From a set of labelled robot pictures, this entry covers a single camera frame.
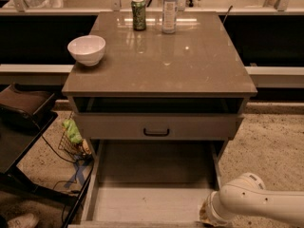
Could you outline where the black cable on floor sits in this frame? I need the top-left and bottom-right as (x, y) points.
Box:
(41, 133), (93, 223)

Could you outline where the grey drawer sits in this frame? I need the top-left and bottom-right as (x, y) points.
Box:
(74, 113), (243, 141)
(68, 141), (220, 228)

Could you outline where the clear plastic water bottle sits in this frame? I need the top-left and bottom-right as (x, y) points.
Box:
(161, 0), (178, 33)

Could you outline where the green plush toy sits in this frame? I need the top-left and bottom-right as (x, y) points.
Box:
(62, 119), (83, 143)

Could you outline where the green soda can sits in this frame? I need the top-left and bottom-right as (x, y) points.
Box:
(131, 0), (146, 31)

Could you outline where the blue tape cross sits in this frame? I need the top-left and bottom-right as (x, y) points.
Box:
(64, 161), (91, 189)

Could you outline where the grey drawer cabinet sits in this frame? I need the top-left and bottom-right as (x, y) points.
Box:
(61, 10), (258, 188)

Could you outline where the white shoe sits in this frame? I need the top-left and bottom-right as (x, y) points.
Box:
(8, 213), (39, 228)

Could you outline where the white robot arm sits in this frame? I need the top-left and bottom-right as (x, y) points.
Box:
(199, 173), (304, 228)

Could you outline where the white ceramic bowl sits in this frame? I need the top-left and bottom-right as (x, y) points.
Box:
(67, 35), (105, 67)

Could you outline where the wire basket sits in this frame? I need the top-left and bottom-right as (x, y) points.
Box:
(59, 114), (91, 160)

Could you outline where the black cart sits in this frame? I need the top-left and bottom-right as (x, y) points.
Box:
(0, 84), (90, 228)

